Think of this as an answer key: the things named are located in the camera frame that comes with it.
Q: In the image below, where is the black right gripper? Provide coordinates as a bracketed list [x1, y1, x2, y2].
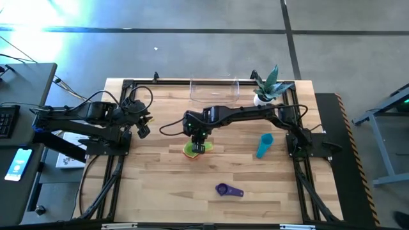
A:
[182, 108, 212, 153]

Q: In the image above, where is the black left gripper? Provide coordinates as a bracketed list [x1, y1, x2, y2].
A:
[126, 100, 153, 139]

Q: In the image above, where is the green measuring cup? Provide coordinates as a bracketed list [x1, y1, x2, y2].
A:
[184, 140, 214, 158]

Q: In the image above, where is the purple measuring cup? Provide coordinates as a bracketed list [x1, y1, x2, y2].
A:
[215, 183, 244, 197]

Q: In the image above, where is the teal measuring cup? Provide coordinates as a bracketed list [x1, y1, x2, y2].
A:
[255, 133, 275, 160]

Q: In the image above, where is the clear plastic basket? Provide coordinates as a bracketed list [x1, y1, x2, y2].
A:
[189, 76, 240, 104]

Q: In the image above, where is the white plant pot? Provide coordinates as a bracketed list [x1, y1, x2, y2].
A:
[252, 94, 273, 108]

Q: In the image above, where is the white printed booklet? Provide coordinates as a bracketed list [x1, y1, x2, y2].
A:
[56, 132, 86, 169]

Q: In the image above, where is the green leafy plant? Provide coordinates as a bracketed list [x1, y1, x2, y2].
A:
[254, 65, 293, 102]

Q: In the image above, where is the gray desk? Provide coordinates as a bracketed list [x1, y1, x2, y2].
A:
[0, 62, 58, 146]

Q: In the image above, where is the smartphone with blue screen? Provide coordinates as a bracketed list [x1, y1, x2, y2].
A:
[4, 148, 33, 182]

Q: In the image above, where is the black keyboard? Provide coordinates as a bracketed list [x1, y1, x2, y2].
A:
[0, 104, 20, 139]

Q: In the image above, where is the dark gray stand surface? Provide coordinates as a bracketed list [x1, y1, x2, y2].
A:
[0, 143, 45, 226]

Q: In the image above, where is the black floor mat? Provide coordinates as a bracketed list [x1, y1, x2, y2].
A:
[314, 93, 381, 227]

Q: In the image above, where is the gray metal stand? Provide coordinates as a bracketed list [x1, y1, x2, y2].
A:
[351, 82, 409, 187]

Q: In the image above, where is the black aluminium table frame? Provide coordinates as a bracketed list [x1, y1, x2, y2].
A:
[73, 78, 344, 224]

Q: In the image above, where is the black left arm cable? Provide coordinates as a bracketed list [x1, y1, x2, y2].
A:
[66, 85, 154, 116]

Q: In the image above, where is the silver frame bracket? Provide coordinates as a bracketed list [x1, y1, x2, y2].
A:
[101, 223, 138, 230]
[279, 224, 316, 230]

